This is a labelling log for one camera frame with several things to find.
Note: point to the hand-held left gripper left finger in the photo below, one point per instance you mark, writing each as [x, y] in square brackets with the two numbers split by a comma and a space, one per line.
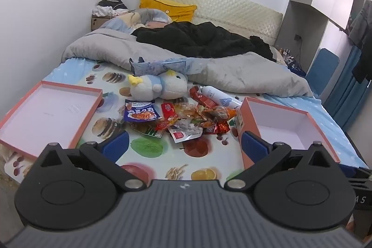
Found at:
[117, 143]

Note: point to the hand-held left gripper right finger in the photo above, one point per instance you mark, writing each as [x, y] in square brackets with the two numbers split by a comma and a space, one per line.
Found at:
[252, 146]

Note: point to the blue snack packet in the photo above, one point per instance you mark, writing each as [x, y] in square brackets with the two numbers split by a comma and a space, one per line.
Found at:
[139, 113]

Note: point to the pink cardboard box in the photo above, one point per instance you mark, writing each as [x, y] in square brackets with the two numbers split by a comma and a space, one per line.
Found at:
[287, 126]

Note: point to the pile of snack packets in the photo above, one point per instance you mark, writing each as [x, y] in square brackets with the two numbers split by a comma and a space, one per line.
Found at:
[203, 117]

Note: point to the fruit print bed sheet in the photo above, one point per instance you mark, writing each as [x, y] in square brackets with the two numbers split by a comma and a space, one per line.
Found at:
[174, 156]

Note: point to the white spray bottle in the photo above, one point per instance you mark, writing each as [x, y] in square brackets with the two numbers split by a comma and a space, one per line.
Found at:
[215, 97]

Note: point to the plain red snack packet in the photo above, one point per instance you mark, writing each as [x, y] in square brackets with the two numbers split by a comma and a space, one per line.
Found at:
[197, 95]

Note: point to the pink box lid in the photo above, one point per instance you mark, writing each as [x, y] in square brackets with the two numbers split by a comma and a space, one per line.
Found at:
[49, 111]

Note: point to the white and blue plush toy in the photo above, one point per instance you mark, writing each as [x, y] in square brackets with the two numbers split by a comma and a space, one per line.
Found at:
[171, 85]

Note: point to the light blue printed cloth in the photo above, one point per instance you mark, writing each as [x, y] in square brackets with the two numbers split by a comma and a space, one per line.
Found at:
[162, 66]

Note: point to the blue curtain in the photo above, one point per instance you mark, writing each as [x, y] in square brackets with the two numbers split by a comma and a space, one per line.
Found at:
[348, 97]

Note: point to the bedside clutter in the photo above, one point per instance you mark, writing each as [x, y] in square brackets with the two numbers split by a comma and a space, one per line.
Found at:
[290, 60]

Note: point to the grey duvet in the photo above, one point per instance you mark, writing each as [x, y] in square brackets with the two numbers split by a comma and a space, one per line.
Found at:
[116, 47]

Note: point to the blue chair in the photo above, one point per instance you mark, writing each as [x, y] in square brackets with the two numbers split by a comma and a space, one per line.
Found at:
[322, 68]

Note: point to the black clothing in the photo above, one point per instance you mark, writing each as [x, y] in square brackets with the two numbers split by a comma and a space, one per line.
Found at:
[197, 38]

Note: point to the brown cardboard carton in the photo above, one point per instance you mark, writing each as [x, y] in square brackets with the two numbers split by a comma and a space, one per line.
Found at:
[98, 22]

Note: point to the cartoon print pillow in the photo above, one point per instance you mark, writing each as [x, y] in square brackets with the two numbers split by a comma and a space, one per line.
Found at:
[130, 18]

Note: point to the cream padded headboard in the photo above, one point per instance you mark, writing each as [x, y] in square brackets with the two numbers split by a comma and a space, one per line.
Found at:
[232, 9]

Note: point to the heap of clothes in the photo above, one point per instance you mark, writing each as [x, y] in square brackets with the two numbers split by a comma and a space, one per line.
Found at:
[112, 5]

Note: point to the yellow pillow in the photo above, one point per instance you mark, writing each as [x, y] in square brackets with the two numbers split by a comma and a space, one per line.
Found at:
[171, 8]

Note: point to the hanging dark clothes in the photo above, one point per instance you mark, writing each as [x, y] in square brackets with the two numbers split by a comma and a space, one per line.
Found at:
[363, 30]

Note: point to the black wall plug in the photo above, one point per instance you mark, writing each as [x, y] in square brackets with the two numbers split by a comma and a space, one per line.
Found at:
[298, 37]

